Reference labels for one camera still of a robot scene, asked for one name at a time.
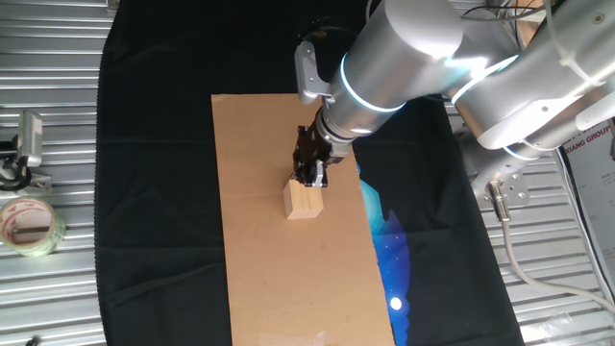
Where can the clear packing tape roll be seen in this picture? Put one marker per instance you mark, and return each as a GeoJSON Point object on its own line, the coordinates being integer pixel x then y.
{"type": "Point", "coordinates": [41, 242]}

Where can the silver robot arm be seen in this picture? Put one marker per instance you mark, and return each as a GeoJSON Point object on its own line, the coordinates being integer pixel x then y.
{"type": "Point", "coordinates": [480, 62]}

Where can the silver box camera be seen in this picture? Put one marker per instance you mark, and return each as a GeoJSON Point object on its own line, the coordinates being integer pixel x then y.
{"type": "Point", "coordinates": [30, 139]}

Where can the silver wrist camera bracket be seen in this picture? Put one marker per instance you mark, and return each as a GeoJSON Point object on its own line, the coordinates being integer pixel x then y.
{"type": "Point", "coordinates": [307, 74]}

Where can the small black object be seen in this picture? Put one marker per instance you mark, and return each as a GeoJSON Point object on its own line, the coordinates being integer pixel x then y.
{"type": "Point", "coordinates": [32, 341]}

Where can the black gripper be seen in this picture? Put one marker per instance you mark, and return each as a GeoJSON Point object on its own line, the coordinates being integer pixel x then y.
{"type": "Point", "coordinates": [313, 146]}

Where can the black cloth with blue print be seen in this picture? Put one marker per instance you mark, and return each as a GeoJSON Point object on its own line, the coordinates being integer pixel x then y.
{"type": "Point", "coordinates": [158, 192]}

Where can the brown cardboard sheet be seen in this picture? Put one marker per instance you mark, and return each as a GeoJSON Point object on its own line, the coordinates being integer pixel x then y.
{"type": "Point", "coordinates": [298, 274]}

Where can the white box with red print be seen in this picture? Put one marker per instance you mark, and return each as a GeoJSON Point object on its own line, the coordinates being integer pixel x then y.
{"type": "Point", "coordinates": [596, 178]}

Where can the clear plastic bag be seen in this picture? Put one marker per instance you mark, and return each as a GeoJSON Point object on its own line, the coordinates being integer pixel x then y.
{"type": "Point", "coordinates": [552, 329]}

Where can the small wooden block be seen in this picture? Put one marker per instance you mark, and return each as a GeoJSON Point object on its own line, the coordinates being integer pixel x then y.
{"type": "Point", "coordinates": [302, 204]}

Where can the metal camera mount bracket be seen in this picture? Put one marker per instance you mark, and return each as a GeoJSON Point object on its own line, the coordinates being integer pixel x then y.
{"type": "Point", "coordinates": [41, 182]}

